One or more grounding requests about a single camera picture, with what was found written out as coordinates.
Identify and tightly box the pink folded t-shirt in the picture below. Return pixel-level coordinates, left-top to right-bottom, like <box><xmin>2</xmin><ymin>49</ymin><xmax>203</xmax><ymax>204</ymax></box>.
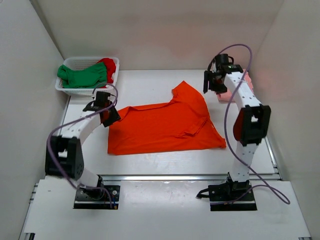
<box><xmin>217</xmin><ymin>70</ymin><xmax>256</xmax><ymax>106</ymax></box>

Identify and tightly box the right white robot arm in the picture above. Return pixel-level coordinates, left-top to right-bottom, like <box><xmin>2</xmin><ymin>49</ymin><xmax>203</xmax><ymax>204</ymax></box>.
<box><xmin>203</xmin><ymin>53</ymin><xmax>271</xmax><ymax>200</ymax></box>

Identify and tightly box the orange t-shirt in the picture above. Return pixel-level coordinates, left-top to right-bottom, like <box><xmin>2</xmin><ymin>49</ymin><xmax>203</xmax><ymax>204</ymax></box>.
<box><xmin>107</xmin><ymin>81</ymin><xmax>227</xmax><ymax>156</ymax></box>

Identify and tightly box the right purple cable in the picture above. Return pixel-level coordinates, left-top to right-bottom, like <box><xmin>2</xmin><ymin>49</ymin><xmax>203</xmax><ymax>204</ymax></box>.
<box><xmin>216</xmin><ymin>44</ymin><xmax>291</xmax><ymax>206</ymax></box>

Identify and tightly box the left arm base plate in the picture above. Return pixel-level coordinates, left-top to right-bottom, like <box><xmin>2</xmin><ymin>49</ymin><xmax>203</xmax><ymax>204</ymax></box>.
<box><xmin>73</xmin><ymin>176</ymin><xmax>121</xmax><ymax>210</ymax></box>

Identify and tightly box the red t-shirt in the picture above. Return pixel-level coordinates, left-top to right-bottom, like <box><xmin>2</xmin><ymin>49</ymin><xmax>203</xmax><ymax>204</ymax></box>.
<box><xmin>95</xmin><ymin>57</ymin><xmax>117</xmax><ymax>88</ymax></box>

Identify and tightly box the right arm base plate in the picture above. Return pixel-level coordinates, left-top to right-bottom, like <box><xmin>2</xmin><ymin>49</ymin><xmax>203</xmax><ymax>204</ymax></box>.
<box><xmin>196</xmin><ymin>174</ymin><xmax>258</xmax><ymax>212</ymax></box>

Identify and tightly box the purple cable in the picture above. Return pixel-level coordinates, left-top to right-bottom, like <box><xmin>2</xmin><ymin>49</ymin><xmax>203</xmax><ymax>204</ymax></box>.
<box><xmin>216</xmin><ymin>44</ymin><xmax>291</xmax><ymax>206</ymax></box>
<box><xmin>46</xmin><ymin>82</ymin><xmax>119</xmax><ymax>210</ymax></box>

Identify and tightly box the green t-shirt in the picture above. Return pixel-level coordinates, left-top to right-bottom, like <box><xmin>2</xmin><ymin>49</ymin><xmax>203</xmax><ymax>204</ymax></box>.
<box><xmin>57</xmin><ymin>62</ymin><xmax>107</xmax><ymax>89</ymax></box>

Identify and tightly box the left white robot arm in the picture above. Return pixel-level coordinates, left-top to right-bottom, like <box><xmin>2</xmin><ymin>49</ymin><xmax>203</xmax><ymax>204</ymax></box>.
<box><xmin>45</xmin><ymin>91</ymin><xmax>121</xmax><ymax>199</ymax></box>

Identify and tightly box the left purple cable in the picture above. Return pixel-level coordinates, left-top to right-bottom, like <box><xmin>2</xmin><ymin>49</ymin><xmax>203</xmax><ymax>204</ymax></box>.
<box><xmin>46</xmin><ymin>82</ymin><xmax>119</xmax><ymax>210</ymax></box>

